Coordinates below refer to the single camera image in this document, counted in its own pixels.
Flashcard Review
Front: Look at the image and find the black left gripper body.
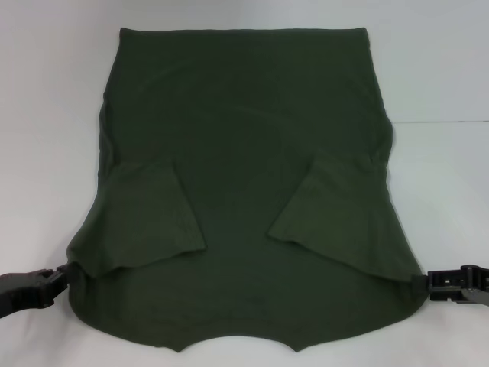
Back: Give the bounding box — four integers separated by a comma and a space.
0, 268, 59, 319

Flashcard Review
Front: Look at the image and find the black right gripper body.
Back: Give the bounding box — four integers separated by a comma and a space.
459, 264, 489, 305

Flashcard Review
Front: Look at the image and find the dark green shirt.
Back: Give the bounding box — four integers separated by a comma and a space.
64, 25, 429, 343

